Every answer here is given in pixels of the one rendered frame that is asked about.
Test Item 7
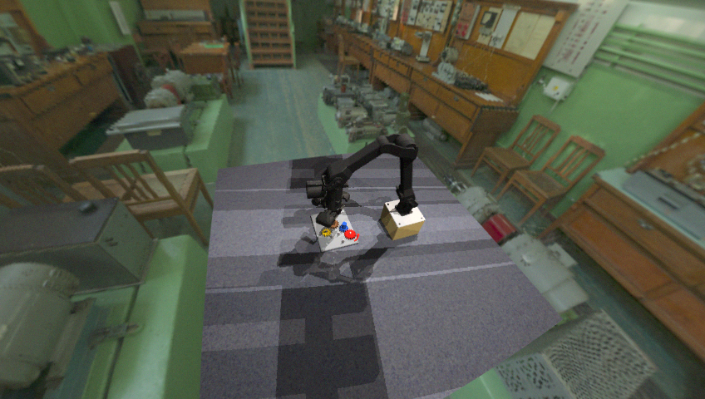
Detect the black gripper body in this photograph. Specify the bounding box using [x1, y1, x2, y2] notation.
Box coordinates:
[316, 191, 350, 228]

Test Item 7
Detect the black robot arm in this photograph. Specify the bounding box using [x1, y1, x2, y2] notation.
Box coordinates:
[306, 133, 418, 216]

